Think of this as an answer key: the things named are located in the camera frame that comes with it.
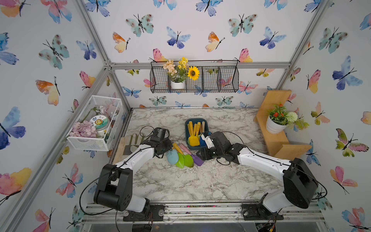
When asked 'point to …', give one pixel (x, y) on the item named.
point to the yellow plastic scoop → (194, 140)
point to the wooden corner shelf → (277, 144)
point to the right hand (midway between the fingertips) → (200, 152)
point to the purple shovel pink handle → (196, 160)
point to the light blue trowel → (172, 156)
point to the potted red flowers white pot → (279, 118)
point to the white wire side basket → (111, 108)
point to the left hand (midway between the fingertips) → (172, 143)
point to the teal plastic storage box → (195, 120)
